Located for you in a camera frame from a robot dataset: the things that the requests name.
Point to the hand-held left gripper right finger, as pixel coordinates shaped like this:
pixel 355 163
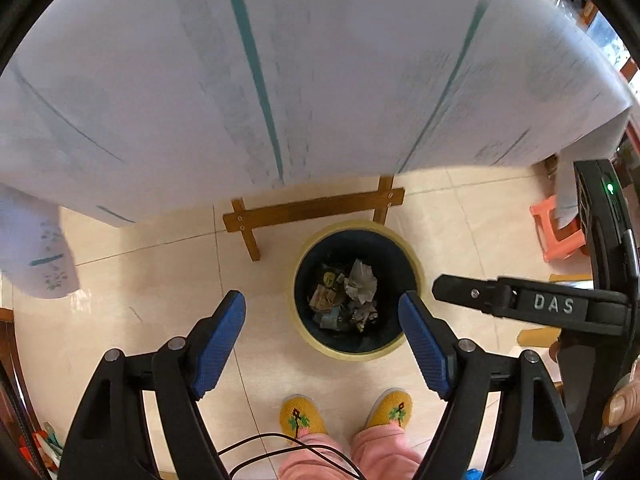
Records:
pixel 425 345

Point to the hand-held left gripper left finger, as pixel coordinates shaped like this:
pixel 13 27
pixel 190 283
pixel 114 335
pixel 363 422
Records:
pixel 220 345

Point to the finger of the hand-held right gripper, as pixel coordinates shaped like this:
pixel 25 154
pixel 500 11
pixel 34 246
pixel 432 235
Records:
pixel 545 282
pixel 460 292

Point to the dark bin with yellow rim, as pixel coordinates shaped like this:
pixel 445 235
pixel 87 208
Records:
pixel 385 260

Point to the grey paper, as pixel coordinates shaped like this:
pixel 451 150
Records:
pixel 360 280

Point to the brown cardboard scrap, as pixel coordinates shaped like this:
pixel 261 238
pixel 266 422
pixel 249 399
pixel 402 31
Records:
pixel 327 299

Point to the person's right hand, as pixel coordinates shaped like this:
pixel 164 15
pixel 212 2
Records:
pixel 625 400

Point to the orange plastic stool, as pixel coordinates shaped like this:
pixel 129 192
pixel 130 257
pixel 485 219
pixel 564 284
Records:
pixel 550 240

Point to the grey crumpled wad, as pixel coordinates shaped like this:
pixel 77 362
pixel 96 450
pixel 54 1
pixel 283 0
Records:
pixel 364 317

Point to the yellow knitted slipper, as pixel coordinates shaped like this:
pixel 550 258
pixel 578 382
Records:
pixel 300 417
pixel 392 407

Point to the yellow wrapper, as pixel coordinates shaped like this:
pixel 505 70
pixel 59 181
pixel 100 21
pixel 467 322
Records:
pixel 332 277

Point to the pink fleece pants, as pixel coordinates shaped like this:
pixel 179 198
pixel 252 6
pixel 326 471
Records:
pixel 385 452

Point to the colourful striped item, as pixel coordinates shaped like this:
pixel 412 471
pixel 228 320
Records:
pixel 45 445

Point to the dark wooden cabinet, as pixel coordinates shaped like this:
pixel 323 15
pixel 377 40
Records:
pixel 10 360

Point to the wooden glass cabinet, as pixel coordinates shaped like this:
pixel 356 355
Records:
pixel 605 35

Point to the white printed tablecloth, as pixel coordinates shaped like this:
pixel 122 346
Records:
pixel 150 85

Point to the wooden table frame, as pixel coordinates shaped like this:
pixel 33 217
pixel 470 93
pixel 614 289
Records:
pixel 310 208

